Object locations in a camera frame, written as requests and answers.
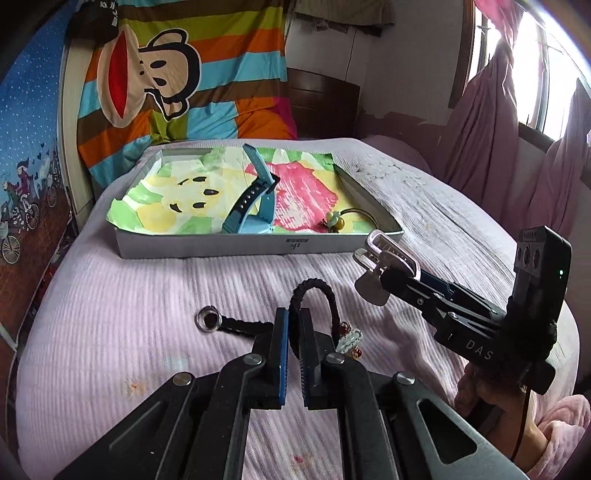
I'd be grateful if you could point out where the grey hair claw clip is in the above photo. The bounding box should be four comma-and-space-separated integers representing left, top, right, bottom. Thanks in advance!
353, 230, 421, 306

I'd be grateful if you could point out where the brown hair tie yellow bead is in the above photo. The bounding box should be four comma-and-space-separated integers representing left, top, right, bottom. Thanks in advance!
321, 207, 381, 233

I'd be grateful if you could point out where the person's right hand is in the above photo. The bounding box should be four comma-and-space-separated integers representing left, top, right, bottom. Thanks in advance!
454, 363, 548, 472

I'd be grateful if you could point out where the pink curtain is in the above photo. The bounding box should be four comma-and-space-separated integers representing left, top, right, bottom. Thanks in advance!
432, 1, 590, 237

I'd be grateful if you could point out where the pink bed cover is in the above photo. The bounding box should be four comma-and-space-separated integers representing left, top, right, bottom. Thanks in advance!
16, 139, 517, 479

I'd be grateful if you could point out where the dark wooden headboard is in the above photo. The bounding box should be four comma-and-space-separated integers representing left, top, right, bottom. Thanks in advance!
287, 68, 361, 140

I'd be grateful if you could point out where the grey tray colourful paper lining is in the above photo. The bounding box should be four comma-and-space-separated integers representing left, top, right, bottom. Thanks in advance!
106, 145, 404, 259

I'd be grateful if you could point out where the olive hanging cloth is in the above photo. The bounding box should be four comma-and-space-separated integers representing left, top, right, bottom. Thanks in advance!
294, 0, 396, 37

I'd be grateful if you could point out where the blue dotted fabric wardrobe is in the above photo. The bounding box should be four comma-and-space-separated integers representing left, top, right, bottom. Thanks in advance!
1, 4, 74, 343

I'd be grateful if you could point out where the striped monkey blanket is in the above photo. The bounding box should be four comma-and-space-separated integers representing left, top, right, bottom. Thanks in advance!
77, 1, 297, 186

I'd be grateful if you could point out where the black hanging bag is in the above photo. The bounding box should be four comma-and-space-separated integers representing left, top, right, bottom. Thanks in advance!
66, 0, 119, 45

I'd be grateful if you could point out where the black cable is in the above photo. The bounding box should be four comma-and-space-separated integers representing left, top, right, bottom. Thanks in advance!
510, 384, 532, 462

